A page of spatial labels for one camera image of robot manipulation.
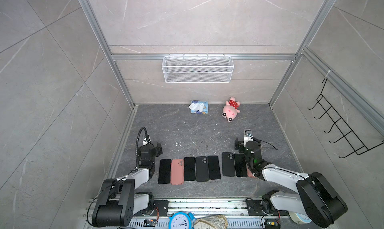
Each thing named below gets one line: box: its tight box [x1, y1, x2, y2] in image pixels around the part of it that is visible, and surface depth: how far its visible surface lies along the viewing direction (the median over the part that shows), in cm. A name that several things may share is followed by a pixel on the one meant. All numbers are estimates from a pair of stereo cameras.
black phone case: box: [195, 156, 209, 182], surface depth 88 cm
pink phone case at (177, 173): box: [170, 159, 185, 185], surface depth 87 cm
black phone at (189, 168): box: [184, 156, 196, 181], surface depth 88 cm
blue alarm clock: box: [168, 211, 197, 229], surface depth 70 cm
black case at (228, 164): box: [221, 152, 236, 177], surface depth 92 cm
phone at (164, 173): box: [158, 158, 172, 184], surface depth 87 cm
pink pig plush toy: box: [222, 96, 241, 122], surface depth 110 cm
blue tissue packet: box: [188, 100, 209, 115], surface depth 113 cm
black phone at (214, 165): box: [207, 155, 221, 180], surface depth 90 cm
